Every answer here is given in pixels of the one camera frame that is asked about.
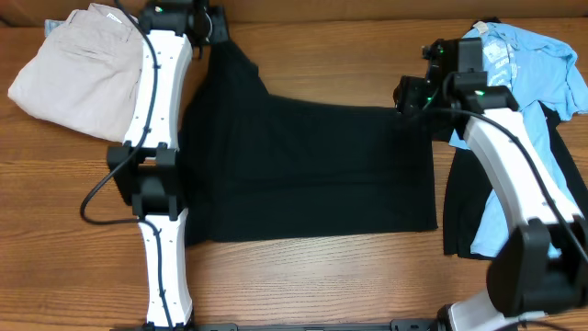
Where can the black t-shirt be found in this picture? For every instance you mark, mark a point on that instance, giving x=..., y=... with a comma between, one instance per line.
x=256, y=166

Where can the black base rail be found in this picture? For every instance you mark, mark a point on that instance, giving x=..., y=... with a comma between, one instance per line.
x=418, y=324

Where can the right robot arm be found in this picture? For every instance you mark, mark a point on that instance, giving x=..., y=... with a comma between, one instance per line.
x=542, y=268

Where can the folded beige trousers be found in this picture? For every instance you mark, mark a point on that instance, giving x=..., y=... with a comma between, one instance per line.
x=85, y=75

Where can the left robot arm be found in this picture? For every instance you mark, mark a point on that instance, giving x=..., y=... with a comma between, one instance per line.
x=144, y=166

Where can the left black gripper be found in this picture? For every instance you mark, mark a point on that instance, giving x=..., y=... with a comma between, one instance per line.
x=220, y=31

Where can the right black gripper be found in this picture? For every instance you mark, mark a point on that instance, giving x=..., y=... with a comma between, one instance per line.
x=405, y=98

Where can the light blue folded cloth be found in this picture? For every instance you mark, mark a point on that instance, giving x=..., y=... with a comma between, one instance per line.
x=50, y=25

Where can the light blue printed t-shirt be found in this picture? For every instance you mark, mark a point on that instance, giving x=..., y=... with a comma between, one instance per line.
x=537, y=69

